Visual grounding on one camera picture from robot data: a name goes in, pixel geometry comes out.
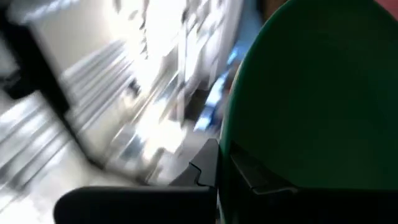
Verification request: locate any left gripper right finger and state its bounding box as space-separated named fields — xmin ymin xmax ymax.
xmin=222 ymin=141 xmax=398 ymax=224

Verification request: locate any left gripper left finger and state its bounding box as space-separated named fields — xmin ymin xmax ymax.
xmin=53 ymin=138 xmax=220 ymax=224

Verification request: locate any green deep plate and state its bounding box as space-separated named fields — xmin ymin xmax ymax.
xmin=218 ymin=0 xmax=398 ymax=224

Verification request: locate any pink plate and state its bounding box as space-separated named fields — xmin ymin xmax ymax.
xmin=374 ymin=0 xmax=398 ymax=20

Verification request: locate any black overhead beam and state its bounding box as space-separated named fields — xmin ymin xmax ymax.
xmin=0 ymin=9 xmax=105 ymax=170

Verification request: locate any silver ventilation duct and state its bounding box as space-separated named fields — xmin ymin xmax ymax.
xmin=58 ymin=39 xmax=147 ymax=134

